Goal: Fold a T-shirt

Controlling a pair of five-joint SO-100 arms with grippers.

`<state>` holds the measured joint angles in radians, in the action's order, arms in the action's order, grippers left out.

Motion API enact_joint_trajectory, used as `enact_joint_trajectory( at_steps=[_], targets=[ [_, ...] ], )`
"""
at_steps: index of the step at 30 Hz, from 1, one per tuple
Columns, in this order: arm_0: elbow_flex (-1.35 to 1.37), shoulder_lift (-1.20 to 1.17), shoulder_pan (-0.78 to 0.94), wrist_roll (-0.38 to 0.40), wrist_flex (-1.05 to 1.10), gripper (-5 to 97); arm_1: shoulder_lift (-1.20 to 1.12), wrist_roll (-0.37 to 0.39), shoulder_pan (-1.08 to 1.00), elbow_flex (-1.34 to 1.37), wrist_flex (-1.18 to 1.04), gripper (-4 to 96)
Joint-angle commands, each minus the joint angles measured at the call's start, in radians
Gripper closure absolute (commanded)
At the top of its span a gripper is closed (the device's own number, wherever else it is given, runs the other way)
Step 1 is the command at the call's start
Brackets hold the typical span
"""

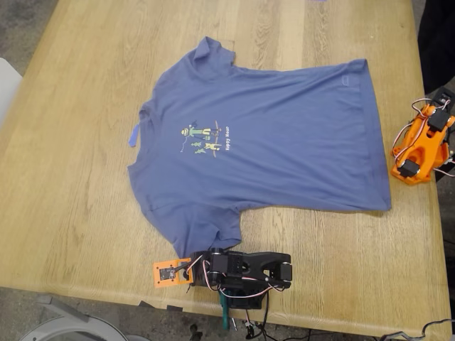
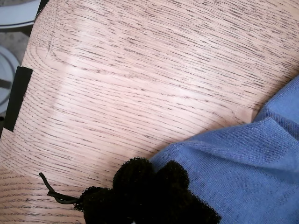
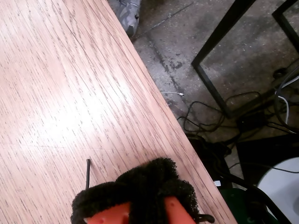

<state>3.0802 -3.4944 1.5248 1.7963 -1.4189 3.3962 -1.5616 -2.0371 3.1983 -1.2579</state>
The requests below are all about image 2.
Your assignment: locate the blue T-shirt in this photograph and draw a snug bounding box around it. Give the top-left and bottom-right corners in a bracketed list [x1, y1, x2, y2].
[149, 76, 299, 224]

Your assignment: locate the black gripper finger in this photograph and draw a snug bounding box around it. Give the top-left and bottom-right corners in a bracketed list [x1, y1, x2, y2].
[73, 157, 155, 224]
[149, 160, 222, 224]

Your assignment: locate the black tape patch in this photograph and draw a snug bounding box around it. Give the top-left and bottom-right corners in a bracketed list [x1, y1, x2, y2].
[4, 66, 33, 132]

